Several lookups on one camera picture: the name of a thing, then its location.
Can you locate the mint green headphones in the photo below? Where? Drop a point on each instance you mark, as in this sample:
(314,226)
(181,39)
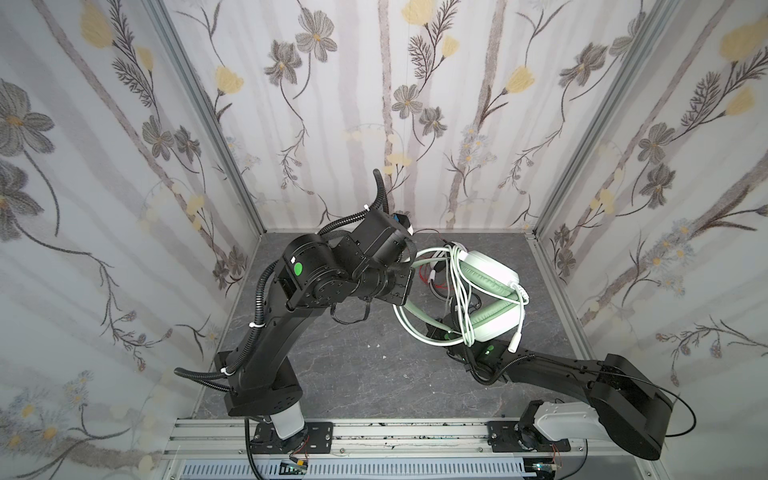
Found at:
(487,299)

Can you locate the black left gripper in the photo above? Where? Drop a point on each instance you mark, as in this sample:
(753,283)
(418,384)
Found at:
(402,285)

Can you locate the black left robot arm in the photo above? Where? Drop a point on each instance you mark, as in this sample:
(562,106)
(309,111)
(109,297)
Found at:
(367,255)

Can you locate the white slotted cable duct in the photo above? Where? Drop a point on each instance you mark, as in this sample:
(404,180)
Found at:
(397,468)

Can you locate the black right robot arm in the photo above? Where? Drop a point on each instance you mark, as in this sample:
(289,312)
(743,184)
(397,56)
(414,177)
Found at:
(608,399)

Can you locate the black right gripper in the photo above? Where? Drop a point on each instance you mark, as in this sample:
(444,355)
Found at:
(459,334)

